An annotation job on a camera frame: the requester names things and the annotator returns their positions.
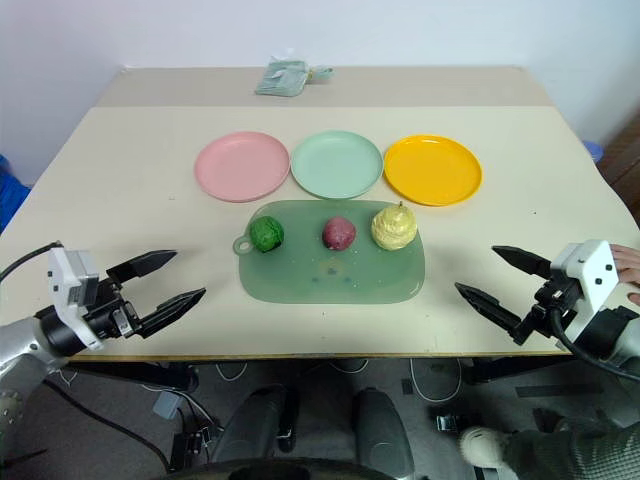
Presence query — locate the dark red round fruit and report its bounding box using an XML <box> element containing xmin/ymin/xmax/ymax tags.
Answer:
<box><xmin>321</xmin><ymin>215</ymin><xmax>358</xmax><ymax>251</ymax></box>

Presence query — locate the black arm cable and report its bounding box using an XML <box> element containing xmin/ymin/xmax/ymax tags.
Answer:
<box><xmin>0</xmin><ymin>242</ymin><xmax>64</xmax><ymax>282</ymax></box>
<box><xmin>546</xmin><ymin>305</ymin><xmax>640</xmax><ymax>377</ymax></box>

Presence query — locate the white shoe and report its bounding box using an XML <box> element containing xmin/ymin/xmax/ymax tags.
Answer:
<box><xmin>459</xmin><ymin>425</ymin><xmax>522</xmax><ymax>470</ymax></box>

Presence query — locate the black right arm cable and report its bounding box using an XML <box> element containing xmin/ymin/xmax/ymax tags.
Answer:
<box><xmin>546</xmin><ymin>305</ymin><xmax>640</xmax><ymax>377</ymax></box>

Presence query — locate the clear bag with green items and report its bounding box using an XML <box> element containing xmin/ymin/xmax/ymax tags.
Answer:
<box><xmin>254</xmin><ymin>53</ymin><xmax>336</xmax><ymax>98</ymax></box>

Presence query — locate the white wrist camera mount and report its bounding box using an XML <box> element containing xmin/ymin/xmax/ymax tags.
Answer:
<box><xmin>548</xmin><ymin>239</ymin><xmax>620</xmax><ymax>347</ymax></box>
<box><xmin>46</xmin><ymin>244</ymin><xmax>105</xmax><ymax>351</ymax></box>

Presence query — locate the brown wooden cabinet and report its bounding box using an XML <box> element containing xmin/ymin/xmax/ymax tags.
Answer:
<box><xmin>596</xmin><ymin>106</ymin><xmax>640</xmax><ymax>227</ymax></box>

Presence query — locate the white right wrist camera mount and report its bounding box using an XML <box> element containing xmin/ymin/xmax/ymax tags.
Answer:
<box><xmin>548</xmin><ymin>239</ymin><xmax>620</xmax><ymax>347</ymax></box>

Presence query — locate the blue bag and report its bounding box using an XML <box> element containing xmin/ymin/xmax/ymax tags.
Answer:
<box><xmin>0</xmin><ymin>153</ymin><xmax>32</xmax><ymax>235</ymax></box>

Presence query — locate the black floor cable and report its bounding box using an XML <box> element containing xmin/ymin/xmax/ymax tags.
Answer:
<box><xmin>43</xmin><ymin>377</ymin><xmax>174</xmax><ymax>474</ymax></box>

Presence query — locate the yellow round plate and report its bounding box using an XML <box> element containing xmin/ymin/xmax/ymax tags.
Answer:
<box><xmin>382</xmin><ymin>133</ymin><xmax>485</xmax><ymax>208</ymax></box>

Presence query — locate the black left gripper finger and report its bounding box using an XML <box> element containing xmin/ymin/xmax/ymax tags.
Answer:
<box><xmin>105</xmin><ymin>249</ymin><xmax>180</xmax><ymax>289</ymax></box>
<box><xmin>133</xmin><ymin>287</ymin><xmax>208</xmax><ymax>342</ymax></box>

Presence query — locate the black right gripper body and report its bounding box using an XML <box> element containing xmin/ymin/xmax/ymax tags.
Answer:
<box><xmin>518</xmin><ymin>276</ymin><xmax>585</xmax><ymax>347</ymax></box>

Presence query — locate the person's bare hand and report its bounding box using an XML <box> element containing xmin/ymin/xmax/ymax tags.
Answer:
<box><xmin>610</xmin><ymin>243</ymin><xmax>640</xmax><ymax>307</ymax></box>

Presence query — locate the small grey box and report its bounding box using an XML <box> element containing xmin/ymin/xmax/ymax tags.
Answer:
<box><xmin>151</xmin><ymin>391</ymin><xmax>182</xmax><ymax>420</ymax></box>

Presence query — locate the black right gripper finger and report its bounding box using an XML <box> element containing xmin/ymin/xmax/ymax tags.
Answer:
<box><xmin>491</xmin><ymin>244</ymin><xmax>555</xmax><ymax>280</ymax></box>
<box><xmin>453</xmin><ymin>281</ymin><xmax>532</xmax><ymax>347</ymax></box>

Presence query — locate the light blue bucket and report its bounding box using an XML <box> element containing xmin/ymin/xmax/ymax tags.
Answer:
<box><xmin>583</xmin><ymin>138</ymin><xmax>608</xmax><ymax>165</ymax></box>

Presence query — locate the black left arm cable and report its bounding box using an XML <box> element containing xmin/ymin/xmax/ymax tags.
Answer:
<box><xmin>0</xmin><ymin>242</ymin><xmax>64</xmax><ymax>282</ymax></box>

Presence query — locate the pink round plate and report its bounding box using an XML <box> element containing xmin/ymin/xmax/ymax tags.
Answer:
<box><xmin>194</xmin><ymin>130</ymin><xmax>292</xmax><ymax>204</ymax></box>

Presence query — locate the black table frame beam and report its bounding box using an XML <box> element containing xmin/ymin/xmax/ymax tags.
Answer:
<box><xmin>467</xmin><ymin>355</ymin><xmax>609</xmax><ymax>387</ymax></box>
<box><xmin>63</xmin><ymin>360</ymin><xmax>200</xmax><ymax>393</ymax></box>

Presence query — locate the mint green round plate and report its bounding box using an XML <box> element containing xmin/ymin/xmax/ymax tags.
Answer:
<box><xmin>290</xmin><ymin>129</ymin><xmax>385</xmax><ymax>200</ymax></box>

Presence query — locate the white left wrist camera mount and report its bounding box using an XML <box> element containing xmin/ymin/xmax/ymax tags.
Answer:
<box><xmin>46</xmin><ymin>244</ymin><xmax>105</xmax><ymax>351</ymax></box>

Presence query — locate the dark rounded shape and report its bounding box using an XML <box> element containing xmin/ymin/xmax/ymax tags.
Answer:
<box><xmin>211</xmin><ymin>385</ymin><xmax>302</xmax><ymax>467</ymax></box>
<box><xmin>351</xmin><ymin>386</ymin><xmax>417</xmax><ymax>480</ymax></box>

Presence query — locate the white floor cable loop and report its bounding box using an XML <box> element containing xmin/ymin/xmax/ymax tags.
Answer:
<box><xmin>408</xmin><ymin>356</ymin><xmax>465</xmax><ymax>402</ymax></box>

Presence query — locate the green trouser leg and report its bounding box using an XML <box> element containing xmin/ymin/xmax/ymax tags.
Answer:
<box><xmin>513</xmin><ymin>423</ymin><xmax>640</xmax><ymax>480</ymax></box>

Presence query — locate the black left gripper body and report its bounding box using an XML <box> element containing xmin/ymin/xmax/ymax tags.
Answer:
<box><xmin>79</xmin><ymin>277</ymin><xmax>145</xmax><ymax>345</ymax></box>

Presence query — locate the green round fruit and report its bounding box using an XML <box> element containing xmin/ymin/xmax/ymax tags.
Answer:
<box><xmin>249</xmin><ymin>214</ymin><xmax>286</xmax><ymax>253</ymax></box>

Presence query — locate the translucent green cutting mat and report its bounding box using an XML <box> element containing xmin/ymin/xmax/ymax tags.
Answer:
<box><xmin>231</xmin><ymin>198</ymin><xmax>428</xmax><ymax>305</ymax></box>

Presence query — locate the pale yellow pear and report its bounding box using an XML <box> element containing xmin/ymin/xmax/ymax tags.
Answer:
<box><xmin>370</xmin><ymin>200</ymin><xmax>419</xmax><ymax>253</ymax></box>

